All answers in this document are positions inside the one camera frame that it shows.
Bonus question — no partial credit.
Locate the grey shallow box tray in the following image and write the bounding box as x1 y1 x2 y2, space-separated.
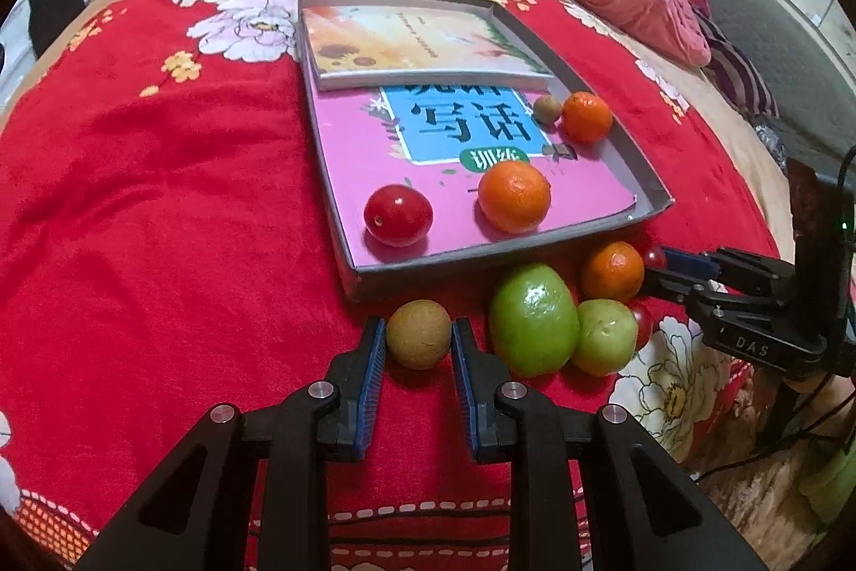
296 0 673 299

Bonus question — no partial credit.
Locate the beige bed sheet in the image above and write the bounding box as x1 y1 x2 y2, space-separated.
2 0 793 290

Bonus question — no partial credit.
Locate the red tomato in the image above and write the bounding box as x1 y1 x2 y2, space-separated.
364 184 434 248
640 243 667 268
628 300 654 352

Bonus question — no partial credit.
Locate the small brown longan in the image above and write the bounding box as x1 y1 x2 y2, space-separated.
532 94 563 126

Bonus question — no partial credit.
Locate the large green mango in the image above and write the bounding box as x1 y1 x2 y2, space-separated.
489 264 580 378

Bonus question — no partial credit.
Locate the black bag on floor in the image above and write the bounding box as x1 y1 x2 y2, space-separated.
28 0 86 58

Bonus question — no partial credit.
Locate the brown kiwi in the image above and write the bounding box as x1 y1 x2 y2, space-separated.
386 300 451 371

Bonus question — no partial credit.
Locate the round green fruit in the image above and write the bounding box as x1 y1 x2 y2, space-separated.
570 299 638 377

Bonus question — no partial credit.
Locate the grey headboard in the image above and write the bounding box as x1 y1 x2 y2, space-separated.
708 0 854 176

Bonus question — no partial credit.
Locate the sunflower cover book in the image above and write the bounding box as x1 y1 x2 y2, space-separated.
302 4 550 90

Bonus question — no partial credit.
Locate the orange tangerine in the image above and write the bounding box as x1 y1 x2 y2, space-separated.
562 92 614 145
477 161 552 235
579 240 646 301

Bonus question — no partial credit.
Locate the red floral blanket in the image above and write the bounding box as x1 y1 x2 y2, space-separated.
2 0 778 569

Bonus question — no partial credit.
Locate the pink Chinese workbook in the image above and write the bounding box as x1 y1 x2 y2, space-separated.
310 87 637 268

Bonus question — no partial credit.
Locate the striped dark pillow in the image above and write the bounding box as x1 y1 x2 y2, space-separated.
697 13 779 119

